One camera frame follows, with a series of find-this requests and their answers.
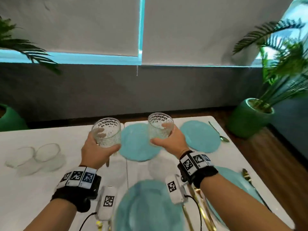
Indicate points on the person's right hand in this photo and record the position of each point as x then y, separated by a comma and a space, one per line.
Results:
175, 144

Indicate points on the black left marker wristband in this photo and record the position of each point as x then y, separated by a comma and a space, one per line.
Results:
72, 194

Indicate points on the golden cutlery spoon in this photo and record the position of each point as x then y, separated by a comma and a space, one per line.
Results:
225, 139
246, 175
187, 218

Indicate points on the cyan lit window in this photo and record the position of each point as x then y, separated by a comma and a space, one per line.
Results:
72, 58

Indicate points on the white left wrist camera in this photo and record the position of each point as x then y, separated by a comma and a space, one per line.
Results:
107, 202

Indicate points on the black marker wristband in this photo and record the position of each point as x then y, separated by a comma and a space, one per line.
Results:
72, 194
204, 173

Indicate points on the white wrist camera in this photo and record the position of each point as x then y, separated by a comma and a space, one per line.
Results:
107, 202
174, 190

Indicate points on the light blue plate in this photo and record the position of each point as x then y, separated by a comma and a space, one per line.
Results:
137, 146
235, 180
199, 137
149, 209

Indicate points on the person's left hand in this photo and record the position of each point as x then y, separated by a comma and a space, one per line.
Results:
93, 155

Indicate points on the green plant pot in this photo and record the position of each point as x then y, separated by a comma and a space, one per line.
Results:
12, 120

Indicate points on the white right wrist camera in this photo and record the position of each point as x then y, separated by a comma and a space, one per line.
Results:
174, 190

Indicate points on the white roller blind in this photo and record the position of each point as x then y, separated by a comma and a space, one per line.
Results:
72, 24
204, 28

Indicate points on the black right marker wristband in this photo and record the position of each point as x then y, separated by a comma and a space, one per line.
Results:
204, 173

